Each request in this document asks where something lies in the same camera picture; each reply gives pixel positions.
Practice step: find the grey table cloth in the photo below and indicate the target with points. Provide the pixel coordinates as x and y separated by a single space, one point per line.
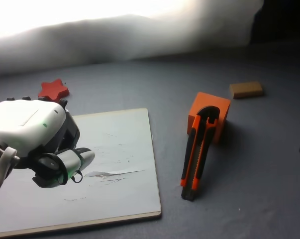
239 186

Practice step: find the red star block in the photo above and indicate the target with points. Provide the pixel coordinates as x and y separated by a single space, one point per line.
52 90

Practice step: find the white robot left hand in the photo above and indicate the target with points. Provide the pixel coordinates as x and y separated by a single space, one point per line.
23 124

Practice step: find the orange black utility knife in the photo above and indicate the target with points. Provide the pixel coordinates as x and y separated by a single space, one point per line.
200 149

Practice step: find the brown rectangular block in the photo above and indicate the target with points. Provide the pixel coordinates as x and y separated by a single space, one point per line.
246 89

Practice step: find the white paper pad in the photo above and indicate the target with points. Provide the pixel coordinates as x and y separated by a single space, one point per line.
115 199

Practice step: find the orange cube block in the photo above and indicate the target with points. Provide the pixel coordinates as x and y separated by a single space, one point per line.
210 99

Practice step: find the white backdrop cloth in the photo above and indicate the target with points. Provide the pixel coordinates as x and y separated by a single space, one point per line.
139 37

